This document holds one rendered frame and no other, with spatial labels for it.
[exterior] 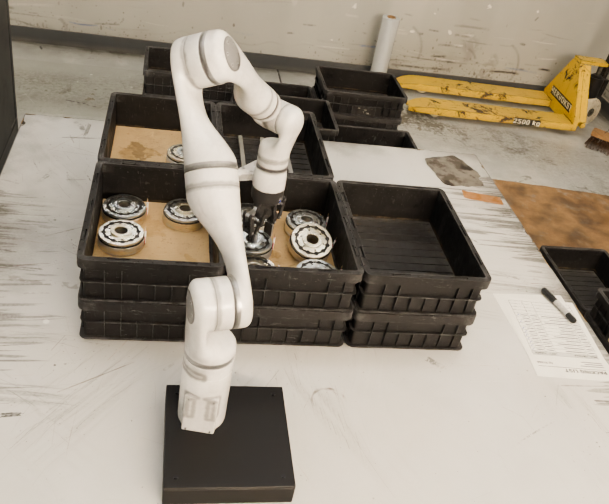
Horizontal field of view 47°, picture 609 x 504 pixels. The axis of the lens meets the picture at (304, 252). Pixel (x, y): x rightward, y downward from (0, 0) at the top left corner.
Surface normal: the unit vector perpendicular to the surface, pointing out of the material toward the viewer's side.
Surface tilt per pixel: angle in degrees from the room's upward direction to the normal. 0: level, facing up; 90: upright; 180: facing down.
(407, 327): 89
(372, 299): 89
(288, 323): 89
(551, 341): 0
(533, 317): 0
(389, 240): 0
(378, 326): 89
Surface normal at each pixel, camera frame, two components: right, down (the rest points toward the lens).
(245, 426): 0.18, -0.78
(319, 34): 0.14, 0.60
